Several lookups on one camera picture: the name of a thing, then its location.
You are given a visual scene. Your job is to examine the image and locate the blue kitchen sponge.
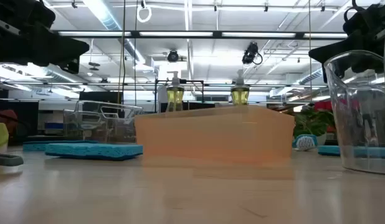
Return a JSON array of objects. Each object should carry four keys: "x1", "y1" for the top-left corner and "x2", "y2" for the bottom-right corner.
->
[
  {"x1": 44, "y1": 142, "x2": 144, "y2": 162},
  {"x1": 22, "y1": 139, "x2": 100, "y2": 152},
  {"x1": 318, "y1": 145, "x2": 385, "y2": 160}
]

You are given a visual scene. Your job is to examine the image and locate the black overhead light bar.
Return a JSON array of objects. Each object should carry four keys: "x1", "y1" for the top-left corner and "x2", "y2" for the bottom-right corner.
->
[{"x1": 52, "y1": 30, "x2": 349, "y2": 40}]

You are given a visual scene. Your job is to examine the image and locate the black ceiling camera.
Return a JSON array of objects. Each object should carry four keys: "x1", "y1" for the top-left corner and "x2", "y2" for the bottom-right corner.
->
[
  {"x1": 241, "y1": 42, "x2": 264, "y2": 66},
  {"x1": 166, "y1": 49, "x2": 180, "y2": 63}
]

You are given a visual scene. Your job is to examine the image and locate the black monitor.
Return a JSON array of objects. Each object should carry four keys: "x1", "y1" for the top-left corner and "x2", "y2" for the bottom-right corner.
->
[{"x1": 78, "y1": 91, "x2": 124, "y2": 106}]

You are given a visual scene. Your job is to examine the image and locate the white cable loop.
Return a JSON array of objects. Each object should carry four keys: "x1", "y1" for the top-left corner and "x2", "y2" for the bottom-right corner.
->
[{"x1": 136, "y1": 5, "x2": 153, "y2": 24}]

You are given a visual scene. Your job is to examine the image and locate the silver ceiling duct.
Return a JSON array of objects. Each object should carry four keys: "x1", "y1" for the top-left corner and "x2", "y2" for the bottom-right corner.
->
[{"x1": 83, "y1": 0, "x2": 146, "y2": 63}]

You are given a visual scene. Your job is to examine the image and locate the green potted plant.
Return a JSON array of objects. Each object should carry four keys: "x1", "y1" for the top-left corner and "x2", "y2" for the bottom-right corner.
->
[{"x1": 293, "y1": 107, "x2": 336, "y2": 147}]

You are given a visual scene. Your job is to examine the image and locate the person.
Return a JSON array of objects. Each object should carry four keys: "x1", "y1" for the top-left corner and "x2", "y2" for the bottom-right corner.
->
[{"x1": 0, "y1": 108, "x2": 18, "y2": 133}]

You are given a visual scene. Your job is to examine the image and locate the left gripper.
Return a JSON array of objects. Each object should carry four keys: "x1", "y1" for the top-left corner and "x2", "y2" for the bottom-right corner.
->
[{"x1": 0, "y1": 0, "x2": 90, "y2": 75}]

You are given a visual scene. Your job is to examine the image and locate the hanging black cable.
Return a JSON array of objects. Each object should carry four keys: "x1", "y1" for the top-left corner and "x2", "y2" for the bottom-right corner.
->
[
  {"x1": 117, "y1": 0, "x2": 126, "y2": 106},
  {"x1": 133, "y1": 0, "x2": 139, "y2": 106},
  {"x1": 308, "y1": 0, "x2": 313, "y2": 105}
]

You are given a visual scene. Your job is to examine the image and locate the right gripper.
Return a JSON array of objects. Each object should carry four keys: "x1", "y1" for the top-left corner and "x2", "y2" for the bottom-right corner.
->
[{"x1": 308, "y1": 0, "x2": 385, "y2": 84}]

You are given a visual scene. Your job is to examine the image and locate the clear plastic bin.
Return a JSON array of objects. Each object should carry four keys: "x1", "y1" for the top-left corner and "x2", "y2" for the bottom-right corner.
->
[
  {"x1": 323, "y1": 49, "x2": 385, "y2": 175},
  {"x1": 63, "y1": 100, "x2": 144, "y2": 144}
]

